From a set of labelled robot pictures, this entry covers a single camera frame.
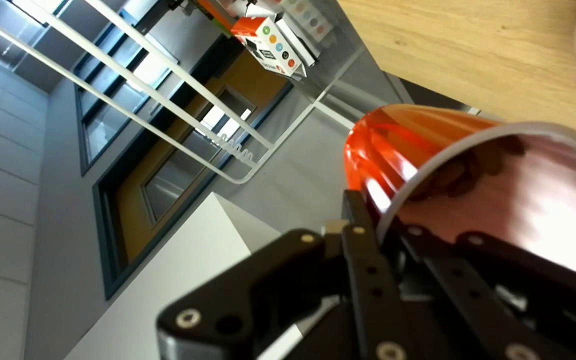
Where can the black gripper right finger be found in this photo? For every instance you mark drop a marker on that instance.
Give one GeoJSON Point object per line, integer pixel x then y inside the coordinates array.
{"type": "Point", "coordinates": [501, 293]}

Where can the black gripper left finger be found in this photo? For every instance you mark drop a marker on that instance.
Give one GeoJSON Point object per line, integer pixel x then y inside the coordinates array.
{"type": "Point", "coordinates": [368, 293]}

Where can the orange plastic cup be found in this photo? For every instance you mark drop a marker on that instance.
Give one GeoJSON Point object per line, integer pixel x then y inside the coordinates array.
{"type": "Point", "coordinates": [475, 172]}

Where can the dark framed wooden door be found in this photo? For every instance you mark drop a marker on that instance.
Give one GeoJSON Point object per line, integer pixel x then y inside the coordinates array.
{"type": "Point", "coordinates": [155, 181]}

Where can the red and white box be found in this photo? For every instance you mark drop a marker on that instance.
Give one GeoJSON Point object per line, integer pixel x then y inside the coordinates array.
{"type": "Point", "coordinates": [274, 43]}

